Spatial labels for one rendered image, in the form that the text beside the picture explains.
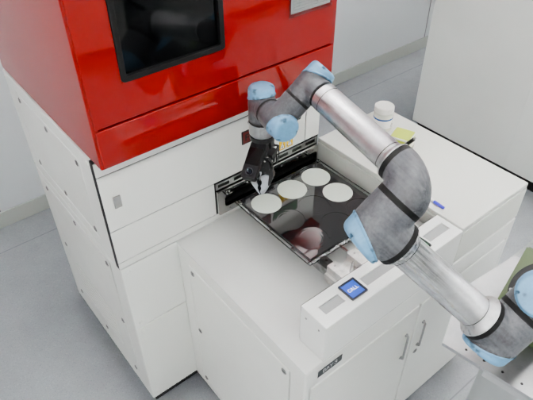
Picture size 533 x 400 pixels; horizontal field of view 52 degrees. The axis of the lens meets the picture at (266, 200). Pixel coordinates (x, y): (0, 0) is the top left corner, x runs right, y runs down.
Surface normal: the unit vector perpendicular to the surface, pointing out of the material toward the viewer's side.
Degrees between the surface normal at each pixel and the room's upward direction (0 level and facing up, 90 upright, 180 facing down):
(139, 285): 90
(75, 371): 0
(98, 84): 90
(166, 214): 90
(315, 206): 0
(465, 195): 0
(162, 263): 90
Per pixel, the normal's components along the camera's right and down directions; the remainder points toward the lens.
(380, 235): -0.06, 0.21
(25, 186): 0.62, 0.50
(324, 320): 0.00, -0.76
